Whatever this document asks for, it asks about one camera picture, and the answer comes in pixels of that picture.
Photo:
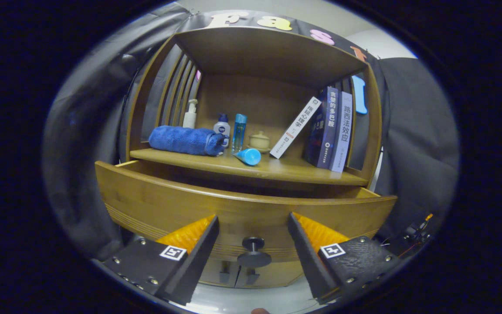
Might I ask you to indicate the lavender book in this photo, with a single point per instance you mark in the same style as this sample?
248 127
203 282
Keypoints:
342 131

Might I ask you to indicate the wooden countertop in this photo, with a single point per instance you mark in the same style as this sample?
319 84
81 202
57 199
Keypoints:
294 168

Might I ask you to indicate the white pump bottle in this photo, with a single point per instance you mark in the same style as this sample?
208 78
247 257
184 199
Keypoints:
190 120

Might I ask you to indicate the black device with orange tip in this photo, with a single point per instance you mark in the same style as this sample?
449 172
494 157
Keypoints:
416 231

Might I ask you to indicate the black drawer knob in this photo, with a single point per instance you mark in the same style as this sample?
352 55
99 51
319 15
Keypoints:
254 259

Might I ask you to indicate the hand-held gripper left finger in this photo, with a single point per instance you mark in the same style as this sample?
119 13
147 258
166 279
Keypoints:
192 266

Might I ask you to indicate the wooden drawer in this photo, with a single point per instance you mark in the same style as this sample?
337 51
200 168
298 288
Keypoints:
242 213

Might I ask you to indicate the wooden cabinet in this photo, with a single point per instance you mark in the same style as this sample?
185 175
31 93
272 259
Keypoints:
268 56

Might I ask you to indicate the blue and white tube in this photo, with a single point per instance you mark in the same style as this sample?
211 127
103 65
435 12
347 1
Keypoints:
250 156

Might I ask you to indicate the black backdrop cloth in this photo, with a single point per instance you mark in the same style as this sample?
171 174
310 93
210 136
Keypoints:
89 131

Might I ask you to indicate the clear blue bottle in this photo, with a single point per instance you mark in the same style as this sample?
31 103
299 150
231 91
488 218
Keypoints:
239 131

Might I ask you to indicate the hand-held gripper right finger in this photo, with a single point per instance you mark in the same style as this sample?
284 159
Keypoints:
310 261

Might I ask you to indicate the dark blue book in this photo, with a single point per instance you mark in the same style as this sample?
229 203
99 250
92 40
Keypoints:
327 131

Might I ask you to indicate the wooden cabinet door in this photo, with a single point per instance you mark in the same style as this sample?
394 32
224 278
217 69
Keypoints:
211 272
277 274

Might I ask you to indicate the white lotion bottle blue cap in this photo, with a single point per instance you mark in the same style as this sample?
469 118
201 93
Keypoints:
222 127

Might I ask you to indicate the beige lidded teacup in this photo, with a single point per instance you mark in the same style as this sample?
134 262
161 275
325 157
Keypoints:
259 141

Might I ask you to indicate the white book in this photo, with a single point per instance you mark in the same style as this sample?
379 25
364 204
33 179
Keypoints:
296 126

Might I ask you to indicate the folded blue towel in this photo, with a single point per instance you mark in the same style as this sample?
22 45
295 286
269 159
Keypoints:
181 139

